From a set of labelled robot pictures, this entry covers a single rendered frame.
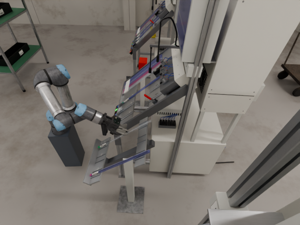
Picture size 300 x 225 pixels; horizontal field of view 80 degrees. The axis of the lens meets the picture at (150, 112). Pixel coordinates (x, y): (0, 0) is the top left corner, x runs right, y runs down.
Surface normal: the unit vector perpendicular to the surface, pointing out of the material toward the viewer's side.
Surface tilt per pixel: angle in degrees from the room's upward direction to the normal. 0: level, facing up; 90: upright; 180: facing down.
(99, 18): 90
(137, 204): 0
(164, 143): 90
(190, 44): 90
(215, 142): 0
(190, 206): 0
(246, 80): 90
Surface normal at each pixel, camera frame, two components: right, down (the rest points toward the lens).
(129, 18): 0.05, 0.71
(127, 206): 0.04, -0.70
